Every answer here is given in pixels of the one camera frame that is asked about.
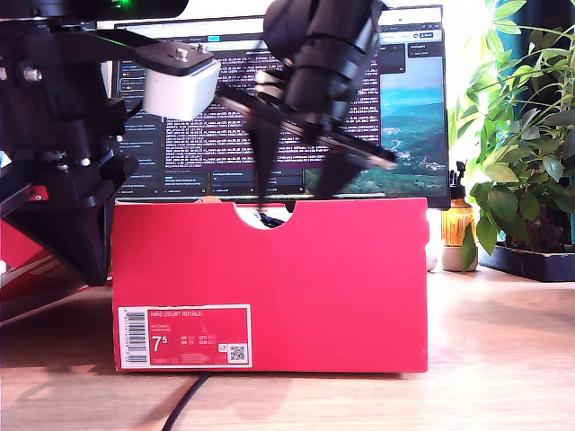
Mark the black table cable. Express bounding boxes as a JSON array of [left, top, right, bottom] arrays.
[[161, 372, 211, 431]]

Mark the red Nike shoebox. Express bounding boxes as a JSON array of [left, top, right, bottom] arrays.
[[0, 197, 430, 374]]

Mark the green leafy plant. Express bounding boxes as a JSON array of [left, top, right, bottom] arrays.
[[448, 0, 575, 273]]

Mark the amber pump bottle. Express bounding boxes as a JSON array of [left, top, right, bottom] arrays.
[[442, 161, 476, 248]]

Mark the beige round pot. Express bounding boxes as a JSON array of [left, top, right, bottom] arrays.
[[441, 245, 479, 273]]

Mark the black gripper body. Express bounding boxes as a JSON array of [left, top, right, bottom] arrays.
[[215, 49, 400, 171], [0, 22, 140, 217]]

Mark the black plant tray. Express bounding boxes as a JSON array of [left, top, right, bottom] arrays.
[[478, 243, 575, 283]]

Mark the dark teal curtain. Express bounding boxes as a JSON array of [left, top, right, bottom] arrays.
[[511, 0, 575, 104]]

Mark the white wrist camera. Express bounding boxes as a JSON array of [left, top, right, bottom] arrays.
[[96, 29, 223, 121]]

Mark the large computer monitor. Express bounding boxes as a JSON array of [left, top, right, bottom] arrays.
[[102, 4, 452, 211]]

